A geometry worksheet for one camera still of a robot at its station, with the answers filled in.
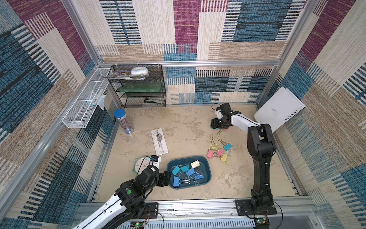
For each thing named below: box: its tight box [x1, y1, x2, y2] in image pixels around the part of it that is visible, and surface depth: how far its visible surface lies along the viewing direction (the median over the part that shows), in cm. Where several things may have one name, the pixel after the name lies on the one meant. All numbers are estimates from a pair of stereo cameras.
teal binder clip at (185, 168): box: [180, 164, 190, 173], surface depth 86 cm
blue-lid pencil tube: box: [113, 108, 134, 135], surface depth 96 cm
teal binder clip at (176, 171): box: [171, 165, 186, 180], surface depth 87 cm
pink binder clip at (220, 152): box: [216, 148, 224, 158], surface depth 93 cm
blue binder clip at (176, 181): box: [173, 176, 191, 188], surface depth 83 cm
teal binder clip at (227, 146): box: [218, 138, 234, 152], surface depth 99 cm
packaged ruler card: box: [150, 127, 169, 157], surface depth 101 cm
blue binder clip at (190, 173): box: [185, 167, 199, 186], surface depth 86 cm
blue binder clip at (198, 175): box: [193, 166, 204, 180], surface depth 85 cm
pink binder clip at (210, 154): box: [206, 147, 214, 159], surface depth 94 cm
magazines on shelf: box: [102, 70, 150, 81], surface depth 83 cm
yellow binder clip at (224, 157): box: [220, 153, 228, 163], surface depth 91 cm
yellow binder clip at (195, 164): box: [190, 159, 202, 174], surface depth 89 cm
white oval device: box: [130, 66, 149, 77], surface depth 91 cm
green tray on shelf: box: [116, 82, 162, 93], surface depth 104 cm
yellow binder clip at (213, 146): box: [209, 136, 220, 151], surface depth 99 cm
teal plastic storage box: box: [166, 155, 213, 190], surface depth 86 cm
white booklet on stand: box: [253, 86, 306, 133], surface depth 89 cm
